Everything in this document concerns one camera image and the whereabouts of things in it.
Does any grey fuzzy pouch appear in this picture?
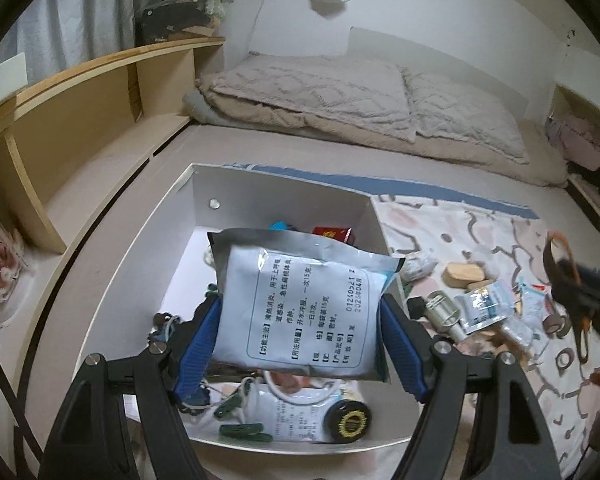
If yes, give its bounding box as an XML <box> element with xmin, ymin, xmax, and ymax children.
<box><xmin>400</xmin><ymin>252</ymin><xmax>439</xmax><ymax>284</ymax></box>

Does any pile of clothes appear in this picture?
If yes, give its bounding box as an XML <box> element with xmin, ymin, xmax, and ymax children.
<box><xmin>545</xmin><ymin>112</ymin><xmax>600</xmax><ymax>171</ymax></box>

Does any black round jar lid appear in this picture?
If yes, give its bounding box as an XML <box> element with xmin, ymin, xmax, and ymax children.
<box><xmin>327</xmin><ymin>400</ymin><xmax>373</xmax><ymax>443</ymax></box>

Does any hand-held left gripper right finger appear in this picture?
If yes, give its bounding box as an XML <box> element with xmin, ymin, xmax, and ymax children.
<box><xmin>377</xmin><ymin>292</ymin><xmax>563</xmax><ymax>480</ymax></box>

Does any white storage box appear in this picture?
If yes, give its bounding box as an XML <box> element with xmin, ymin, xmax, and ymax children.
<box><xmin>82</xmin><ymin>162</ymin><xmax>433</xmax><ymax>457</ymax></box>

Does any beige quilted pillow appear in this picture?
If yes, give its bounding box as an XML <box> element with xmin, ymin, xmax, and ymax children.
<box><xmin>402</xmin><ymin>67</ymin><xmax>531</xmax><ymax>164</ymax></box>
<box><xmin>200</xmin><ymin>52</ymin><xmax>419</xmax><ymax>144</ymax></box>

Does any small silver foil packet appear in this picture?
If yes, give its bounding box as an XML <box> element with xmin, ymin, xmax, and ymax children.
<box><xmin>455</xmin><ymin>282</ymin><xmax>509</xmax><ymax>334</ymax></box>

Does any white silver medicine packet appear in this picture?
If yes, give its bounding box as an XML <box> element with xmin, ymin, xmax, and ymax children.
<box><xmin>207</xmin><ymin>227</ymin><xmax>406</xmax><ymax>385</ymax></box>

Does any clear plastic packet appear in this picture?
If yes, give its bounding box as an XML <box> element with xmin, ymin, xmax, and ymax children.
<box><xmin>517</xmin><ymin>280</ymin><xmax>552</xmax><ymax>329</ymax></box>
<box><xmin>499</xmin><ymin>317</ymin><xmax>549</xmax><ymax>362</ymax></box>

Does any printed blanket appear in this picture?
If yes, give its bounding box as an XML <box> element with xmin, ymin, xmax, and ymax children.
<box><xmin>225</xmin><ymin>162</ymin><xmax>600</xmax><ymax>480</ymax></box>

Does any silver metal cylinder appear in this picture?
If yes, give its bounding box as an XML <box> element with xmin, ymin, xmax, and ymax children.
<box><xmin>426</xmin><ymin>290</ymin><xmax>469</xmax><ymax>344</ymax></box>

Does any green clothespin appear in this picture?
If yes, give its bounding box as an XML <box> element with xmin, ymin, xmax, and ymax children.
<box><xmin>219</xmin><ymin>422</ymin><xmax>273</xmax><ymax>444</ymax></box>
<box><xmin>215</xmin><ymin>382</ymin><xmax>254</xmax><ymax>421</ymax></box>

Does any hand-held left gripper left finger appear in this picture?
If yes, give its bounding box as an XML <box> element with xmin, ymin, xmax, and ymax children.
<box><xmin>39</xmin><ymin>295</ymin><xmax>223</xmax><ymax>480</ymax></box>

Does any wooden shelf unit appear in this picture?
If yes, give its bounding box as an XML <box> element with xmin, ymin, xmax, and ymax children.
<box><xmin>0</xmin><ymin>35</ymin><xmax>227</xmax><ymax>256</ymax></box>

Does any white printed medicine packet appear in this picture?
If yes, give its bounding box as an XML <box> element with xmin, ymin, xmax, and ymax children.
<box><xmin>240</xmin><ymin>380</ymin><xmax>342</xmax><ymax>444</ymax></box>

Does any oval wooden block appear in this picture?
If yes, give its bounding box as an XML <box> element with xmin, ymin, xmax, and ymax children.
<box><xmin>442</xmin><ymin>261</ymin><xmax>486</xmax><ymax>289</ymax></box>

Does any black bag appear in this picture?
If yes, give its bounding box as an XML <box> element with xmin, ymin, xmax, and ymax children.
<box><xmin>135</xmin><ymin>0</ymin><xmax>222</xmax><ymax>46</ymax></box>

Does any black cable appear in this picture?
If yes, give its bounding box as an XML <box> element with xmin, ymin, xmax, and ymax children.
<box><xmin>0</xmin><ymin>330</ymin><xmax>47</xmax><ymax>462</ymax></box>

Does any open side shelf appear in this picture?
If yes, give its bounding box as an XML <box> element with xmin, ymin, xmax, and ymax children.
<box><xmin>549</xmin><ymin>82</ymin><xmax>600</xmax><ymax>242</ymax></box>

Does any grey curtain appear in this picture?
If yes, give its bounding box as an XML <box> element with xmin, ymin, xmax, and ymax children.
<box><xmin>0</xmin><ymin>0</ymin><xmax>174</xmax><ymax>87</ymax></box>

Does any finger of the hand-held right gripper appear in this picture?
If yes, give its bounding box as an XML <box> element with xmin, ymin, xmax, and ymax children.
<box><xmin>550</xmin><ymin>257</ymin><xmax>589</xmax><ymax>327</ymax></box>

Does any beige duvet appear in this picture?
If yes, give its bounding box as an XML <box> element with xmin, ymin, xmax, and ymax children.
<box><xmin>182</xmin><ymin>85</ymin><xmax>569</xmax><ymax>189</ymax></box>

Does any brown leather strap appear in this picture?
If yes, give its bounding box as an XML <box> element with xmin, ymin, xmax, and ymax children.
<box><xmin>542</xmin><ymin>230</ymin><xmax>592</xmax><ymax>364</ymax></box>

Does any small red box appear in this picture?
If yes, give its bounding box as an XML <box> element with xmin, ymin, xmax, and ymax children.
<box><xmin>311</xmin><ymin>225</ymin><xmax>357</xmax><ymax>246</ymax></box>

